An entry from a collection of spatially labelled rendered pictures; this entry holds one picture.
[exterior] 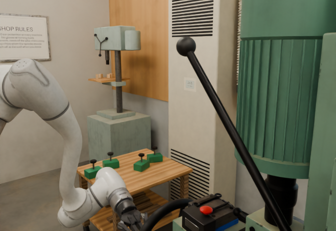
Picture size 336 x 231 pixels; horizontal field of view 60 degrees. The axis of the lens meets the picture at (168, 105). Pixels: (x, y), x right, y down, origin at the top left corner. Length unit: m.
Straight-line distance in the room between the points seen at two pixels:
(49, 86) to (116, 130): 1.87
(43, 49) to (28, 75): 2.50
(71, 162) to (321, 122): 0.87
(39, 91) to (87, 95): 2.72
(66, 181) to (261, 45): 0.89
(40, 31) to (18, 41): 0.25
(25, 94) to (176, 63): 1.56
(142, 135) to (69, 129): 1.97
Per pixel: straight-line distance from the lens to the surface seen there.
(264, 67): 0.48
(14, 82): 0.93
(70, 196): 1.22
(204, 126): 2.17
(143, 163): 2.13
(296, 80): 0.47
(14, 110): 1.05
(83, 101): 3.62
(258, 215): 0.65
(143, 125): 2.93
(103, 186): 1.27
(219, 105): 0.46
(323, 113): 0.45
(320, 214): 0.50
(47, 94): 0.93
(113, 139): 2.76
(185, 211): 0.75
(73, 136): 1.05
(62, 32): 3.49
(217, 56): 2.03
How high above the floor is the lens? 1.40
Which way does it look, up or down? 11 degrees down
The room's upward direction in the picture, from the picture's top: straight up
